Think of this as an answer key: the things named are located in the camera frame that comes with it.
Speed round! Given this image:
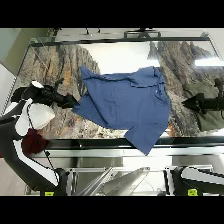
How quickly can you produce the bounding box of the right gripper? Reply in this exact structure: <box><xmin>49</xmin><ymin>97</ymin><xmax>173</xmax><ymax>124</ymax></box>
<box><xmin>182</xmin><ymin>92</ymin><xmax>207</xmax><ymax>115</ymax></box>

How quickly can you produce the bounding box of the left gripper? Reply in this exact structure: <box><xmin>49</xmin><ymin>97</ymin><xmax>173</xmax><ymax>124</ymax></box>
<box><xmin>50</xmin><ymin>90</ymin><xmax>80</xmax><ymax>110</ymax></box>

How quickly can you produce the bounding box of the blue T-shirt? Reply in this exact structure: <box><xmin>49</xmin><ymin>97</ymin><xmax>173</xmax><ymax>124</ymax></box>
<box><xmin>71</xmin><ymin>64</ymin><xmax>173</xmax><ymax>157</ymax></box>

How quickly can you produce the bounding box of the green garment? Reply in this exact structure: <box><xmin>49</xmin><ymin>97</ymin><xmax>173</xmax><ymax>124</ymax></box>
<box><xmin>182</xmin><ymin>79</ymin><xmax>224</xmax><ymax>133</ymax></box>

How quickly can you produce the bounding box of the dark red garment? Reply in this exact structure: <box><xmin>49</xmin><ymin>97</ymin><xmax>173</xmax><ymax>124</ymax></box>
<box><xmin>20</xmin><ymin>127</ymin><xmax>50</xmax><ymax>157</ymax></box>

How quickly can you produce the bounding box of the black cable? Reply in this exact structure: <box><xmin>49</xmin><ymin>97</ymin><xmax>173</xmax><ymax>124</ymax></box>
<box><xmin>27</xmin><ymin>103</ymin><xmax>60</xmax><ymax>183</ymax></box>

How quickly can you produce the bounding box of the silver frame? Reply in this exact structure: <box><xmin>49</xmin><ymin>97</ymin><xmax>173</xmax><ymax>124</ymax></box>
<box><xmin>23</xmin><ymin>146</ymin><xmax>224</xmax><ymax>197</ymax></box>

